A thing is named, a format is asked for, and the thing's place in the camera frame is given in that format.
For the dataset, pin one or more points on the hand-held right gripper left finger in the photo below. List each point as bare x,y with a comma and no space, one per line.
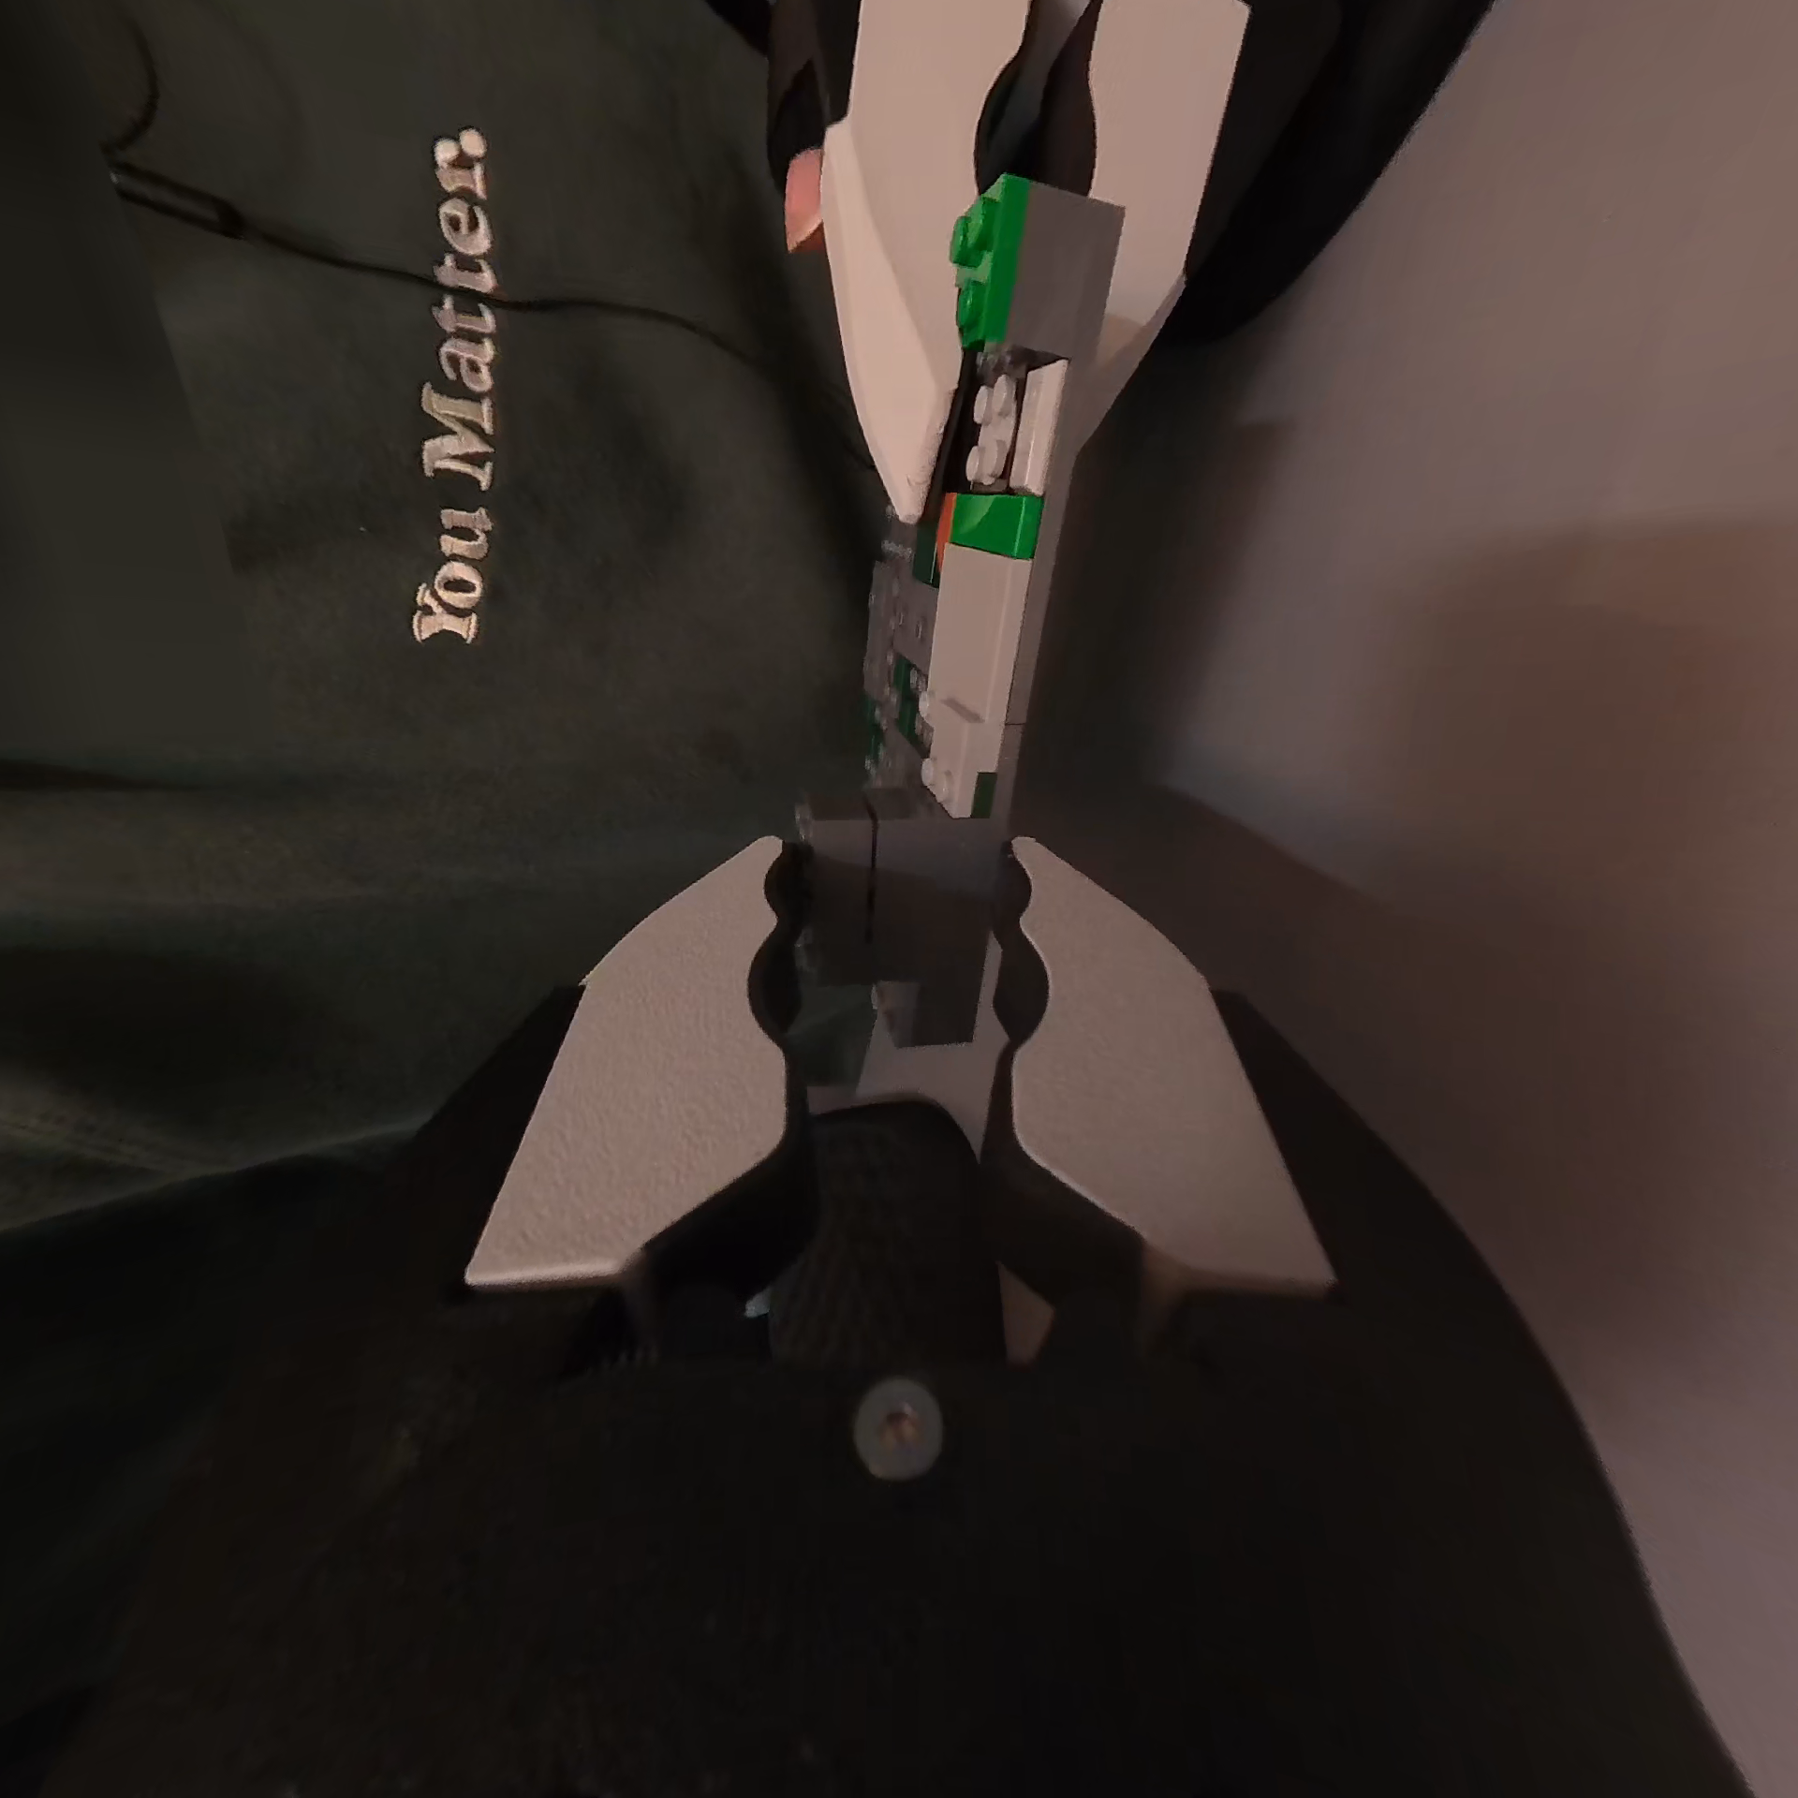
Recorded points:
632,1110

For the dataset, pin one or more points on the person's left hand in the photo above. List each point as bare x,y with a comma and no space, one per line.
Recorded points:
803,211

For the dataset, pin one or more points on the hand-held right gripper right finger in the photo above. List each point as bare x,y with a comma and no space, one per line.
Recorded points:
1151,1110

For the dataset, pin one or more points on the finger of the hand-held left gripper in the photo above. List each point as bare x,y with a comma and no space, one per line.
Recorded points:
884,211
1164,114

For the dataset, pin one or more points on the grey and green brick build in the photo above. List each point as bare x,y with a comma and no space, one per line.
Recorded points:
984,632

